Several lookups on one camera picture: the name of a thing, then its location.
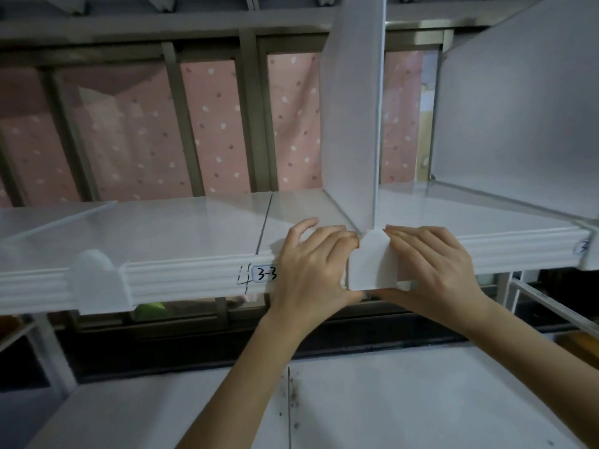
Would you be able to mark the person's right hand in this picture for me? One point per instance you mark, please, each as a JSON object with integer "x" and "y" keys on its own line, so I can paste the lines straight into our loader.
{"x": 435, "y": 275}

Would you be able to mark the person's left forearm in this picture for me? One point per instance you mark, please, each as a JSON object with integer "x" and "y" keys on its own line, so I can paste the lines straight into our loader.
{"x": 243, "y": 392}

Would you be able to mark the metal window frame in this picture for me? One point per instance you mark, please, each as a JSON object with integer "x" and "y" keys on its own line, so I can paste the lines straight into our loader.
{"x": 252, "y": 112}

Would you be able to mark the white metal shelving rack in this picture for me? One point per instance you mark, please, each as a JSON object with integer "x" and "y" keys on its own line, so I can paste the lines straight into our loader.
{"x": 187, "y": 229}

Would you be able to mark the white divider clip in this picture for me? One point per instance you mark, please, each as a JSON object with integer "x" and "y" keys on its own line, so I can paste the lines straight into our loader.
{"x": 100, "y": 285}
{"x": 372, "y": 266}

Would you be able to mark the small green object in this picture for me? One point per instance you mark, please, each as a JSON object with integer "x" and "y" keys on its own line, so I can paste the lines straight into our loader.
{"x": 152, "y": 310}

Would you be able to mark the person's left hand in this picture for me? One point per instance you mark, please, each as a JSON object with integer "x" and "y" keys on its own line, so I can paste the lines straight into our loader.
{"x": 309, "y": 275}

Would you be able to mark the pink dotted curtain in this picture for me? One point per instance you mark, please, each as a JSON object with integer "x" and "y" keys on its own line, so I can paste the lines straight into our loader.
{"x": 215, "y": 126}

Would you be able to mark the person's right forearm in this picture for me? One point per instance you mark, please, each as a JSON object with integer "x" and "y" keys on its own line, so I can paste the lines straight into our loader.
{"x": 538, "y": 369}

